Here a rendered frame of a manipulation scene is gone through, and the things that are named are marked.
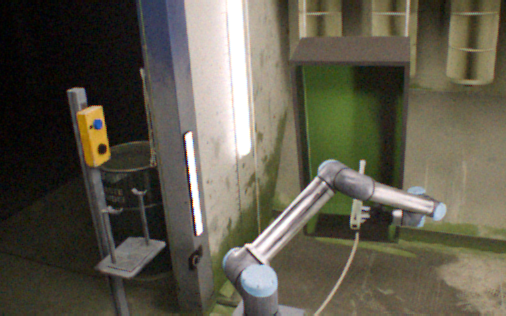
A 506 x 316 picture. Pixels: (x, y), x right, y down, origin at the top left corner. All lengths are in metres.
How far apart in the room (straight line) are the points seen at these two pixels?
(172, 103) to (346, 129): 1.11
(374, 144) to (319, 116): 0.39
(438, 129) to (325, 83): 1.37
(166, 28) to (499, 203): 2.71
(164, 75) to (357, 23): 1.98
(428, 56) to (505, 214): 1.34
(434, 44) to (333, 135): 1.32
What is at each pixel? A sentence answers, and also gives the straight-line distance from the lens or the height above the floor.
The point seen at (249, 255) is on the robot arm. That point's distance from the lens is 2.19.
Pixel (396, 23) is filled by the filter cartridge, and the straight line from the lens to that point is 3.67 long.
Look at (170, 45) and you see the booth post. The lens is 2.53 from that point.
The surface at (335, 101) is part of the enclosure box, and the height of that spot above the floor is 1.30.
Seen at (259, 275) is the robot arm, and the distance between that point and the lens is 2.08.
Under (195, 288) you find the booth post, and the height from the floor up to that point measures 0.27.
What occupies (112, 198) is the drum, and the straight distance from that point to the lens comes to 3.49.
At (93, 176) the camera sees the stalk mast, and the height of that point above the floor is 1.22.
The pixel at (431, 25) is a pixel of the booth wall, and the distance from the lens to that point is 4.04.
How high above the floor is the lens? 2.12
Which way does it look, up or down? 23 degrees down
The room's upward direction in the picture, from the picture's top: 4 degrees counter-clockwise
